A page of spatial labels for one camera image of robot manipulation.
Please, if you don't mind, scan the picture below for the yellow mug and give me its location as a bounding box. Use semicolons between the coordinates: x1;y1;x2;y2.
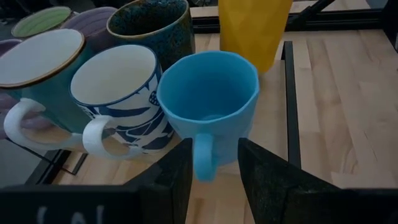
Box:
217;0;294;75

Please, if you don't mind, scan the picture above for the white mug blue leaf pattern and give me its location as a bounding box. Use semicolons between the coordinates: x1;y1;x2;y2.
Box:
69;44;175;161

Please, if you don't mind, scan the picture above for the wooden shelf black metal frame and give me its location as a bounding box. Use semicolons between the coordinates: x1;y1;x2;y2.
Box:
6;40;303;188

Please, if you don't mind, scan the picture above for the light blue mug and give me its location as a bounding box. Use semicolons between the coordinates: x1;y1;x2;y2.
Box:
155;50;261;183

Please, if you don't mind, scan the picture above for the green mug white handle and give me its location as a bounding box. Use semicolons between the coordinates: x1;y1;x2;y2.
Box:
11;6;76;39

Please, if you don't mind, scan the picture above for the dark speckled teal mug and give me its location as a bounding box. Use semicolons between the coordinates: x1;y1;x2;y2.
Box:
106;0;197;72

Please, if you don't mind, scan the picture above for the purple ribbed mug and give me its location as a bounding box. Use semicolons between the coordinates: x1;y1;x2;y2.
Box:
0;38;55;139

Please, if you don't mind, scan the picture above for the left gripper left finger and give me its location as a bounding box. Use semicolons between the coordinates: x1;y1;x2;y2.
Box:
136;138;194;224

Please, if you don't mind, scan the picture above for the black aluminium table frame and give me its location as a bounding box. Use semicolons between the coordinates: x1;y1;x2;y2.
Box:
189;0;398;52

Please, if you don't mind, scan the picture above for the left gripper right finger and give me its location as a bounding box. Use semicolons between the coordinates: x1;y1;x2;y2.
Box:
237;137;398;224

